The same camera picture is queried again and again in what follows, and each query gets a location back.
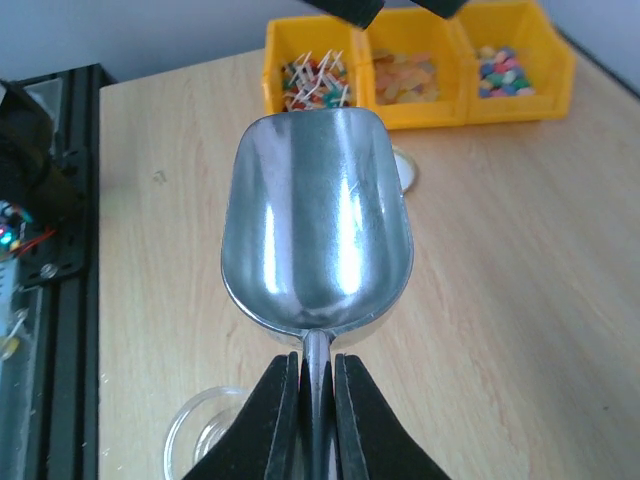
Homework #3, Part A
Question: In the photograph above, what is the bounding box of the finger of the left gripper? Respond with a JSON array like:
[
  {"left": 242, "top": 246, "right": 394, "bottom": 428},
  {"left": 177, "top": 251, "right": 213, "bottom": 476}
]
[
  {"left": 305, "top": 0, "right": 384, "bottom": 29},
  {"left": 412, "top": 0, "right": 468, "bottom": 19}
]

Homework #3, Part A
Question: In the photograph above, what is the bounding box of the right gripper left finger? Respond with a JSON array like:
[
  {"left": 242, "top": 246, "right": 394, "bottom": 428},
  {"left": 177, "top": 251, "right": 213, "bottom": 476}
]
[{"left": 186, "top": 352, "right": 299, "bottom": 479}]

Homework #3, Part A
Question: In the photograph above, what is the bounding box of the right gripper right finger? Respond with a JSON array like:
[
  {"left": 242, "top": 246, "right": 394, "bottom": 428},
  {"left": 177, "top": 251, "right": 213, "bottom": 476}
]
[{"left": 334, "top": 354, "right": 450, "bottom": 480}]

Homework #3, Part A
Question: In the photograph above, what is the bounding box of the yellow bin with lollipops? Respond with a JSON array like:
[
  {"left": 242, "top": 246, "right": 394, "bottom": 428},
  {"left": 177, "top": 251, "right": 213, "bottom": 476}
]
[{"left": 262, "top": 16, "right": 367, "bottom": 114}]

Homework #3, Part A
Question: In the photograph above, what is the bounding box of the yellow bin with popsicle candies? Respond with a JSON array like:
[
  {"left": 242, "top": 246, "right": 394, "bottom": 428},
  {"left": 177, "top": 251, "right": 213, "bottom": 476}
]
[{"left": 358, "top": 7, "right": 468, "bottom": 130}]

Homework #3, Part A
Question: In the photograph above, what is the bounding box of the yellow bin with star candies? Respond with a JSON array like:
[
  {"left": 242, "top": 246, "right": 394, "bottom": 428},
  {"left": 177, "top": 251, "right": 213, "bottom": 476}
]
[{"left": 456, "top": 1, "right": 575, "bottom": 124}]

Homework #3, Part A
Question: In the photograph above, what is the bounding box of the metal scoop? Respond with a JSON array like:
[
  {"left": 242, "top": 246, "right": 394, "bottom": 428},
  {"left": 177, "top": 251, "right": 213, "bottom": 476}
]
[{"left": 221, "top": 107, "right": 414, "bottom": 479}]

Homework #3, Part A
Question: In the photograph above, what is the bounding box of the clear plastic jar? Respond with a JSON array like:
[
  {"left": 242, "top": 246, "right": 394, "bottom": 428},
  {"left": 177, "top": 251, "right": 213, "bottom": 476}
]
[{"left": 162, "top": 386, "right": 250, "bottom": 480}]

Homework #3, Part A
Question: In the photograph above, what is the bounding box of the white jar lid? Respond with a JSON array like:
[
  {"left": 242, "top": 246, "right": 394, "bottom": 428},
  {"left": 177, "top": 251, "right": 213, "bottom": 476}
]
[{"left": 393, "top": 146, "right": 418, "bottom": 194}]

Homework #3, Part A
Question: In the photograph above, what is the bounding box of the black aluminium frame rail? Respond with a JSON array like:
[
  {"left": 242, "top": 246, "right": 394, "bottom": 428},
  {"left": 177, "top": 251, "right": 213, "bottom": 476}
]
[{"left": 1, "top": 64, "right": 110, "bottom": 479}]

